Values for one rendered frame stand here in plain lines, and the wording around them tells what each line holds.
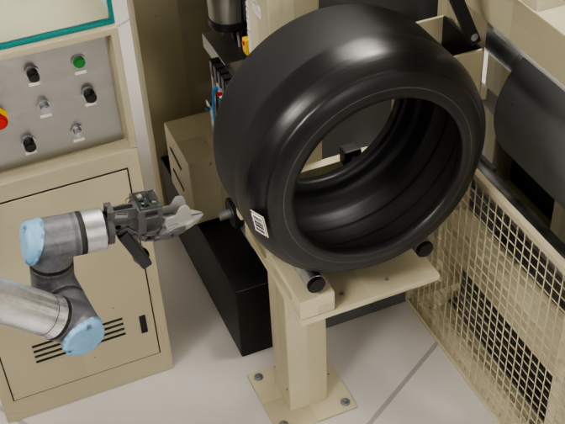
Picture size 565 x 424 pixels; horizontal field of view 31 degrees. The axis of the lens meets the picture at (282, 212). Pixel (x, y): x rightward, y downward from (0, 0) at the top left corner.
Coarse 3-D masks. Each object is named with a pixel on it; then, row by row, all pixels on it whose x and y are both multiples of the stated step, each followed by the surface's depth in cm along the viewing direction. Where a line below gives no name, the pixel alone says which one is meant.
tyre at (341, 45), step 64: (256, 64) 209; (320, 64) 199; (384, 64) 199; (448, 64) 207; (256, 128) 202; (320, 128) 199; (384, 128) 247; (448, 128) 236; (256, 192) 206; (320, 192) 248; (384, 192) 248; (448, 192) 225; (320, 256) 220; (384, 256) 229
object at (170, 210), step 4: (176, 196) 213; (180, 196) 213; (172, 200) 213; (176, 200) 213; (180, 200) 214; (184, 200) 214; (172, 204) 214; (176, 204) 214; (180, 204) 214; (184, 204) 215; (164, 208) 213; (168, 208) 214; (172, 208) 214; (176, 208) 214; (164, 212) 214; (168, 212) 214; (172, 212) 215; (176, 212) 215; (192, 212) 216; (196, 212) 216; (200, 212) 216; (164, 216) 214; (168, 216) 214
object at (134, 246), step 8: (128, 232) 209; (120, 240) 209; (128, 240) 210; (136, 240) 215; (128, 248) 211; (136, 248) 212; (144, 248) 216; (136, 256) 213; (144, 256) 214; (144, 264) 215
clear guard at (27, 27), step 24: (0, 0) 238; (24, 0) 240; (48, 0) 242; (72, 0) 245; (96, 0) 247; (0, 24) 241; (24, 24) 244; (48, 24) 246; (72, 24) 249; (96, 24) 250; (0, 48) 244
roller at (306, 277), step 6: (300, 270) 232; (306, 270) 231; (300, 276) 232; (306, 276) 230; (312, 276) 229; (318, 276) 230; (306, 282) 230; (312, 282) 229; (318, 282) 229; (324, 282) 230; (312, 288) 230; (318, 288) 230
